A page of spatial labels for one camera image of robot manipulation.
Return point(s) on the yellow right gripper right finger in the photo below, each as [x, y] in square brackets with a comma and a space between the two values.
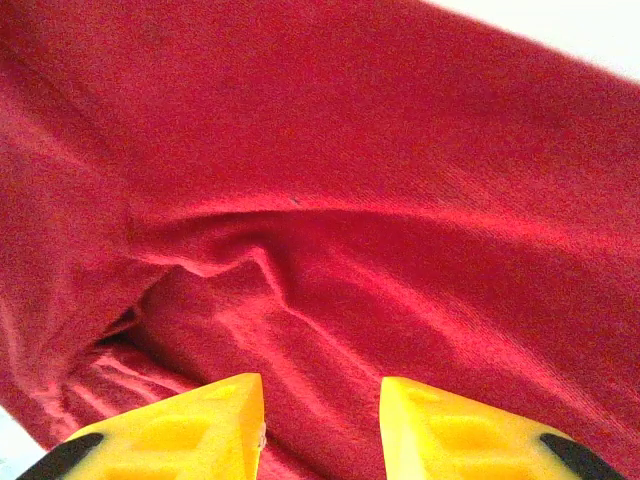
[450, 440]

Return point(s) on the red t-shirt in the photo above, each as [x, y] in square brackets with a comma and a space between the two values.
[320, 150]

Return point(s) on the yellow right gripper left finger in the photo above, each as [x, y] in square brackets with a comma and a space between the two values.
[200, 440]

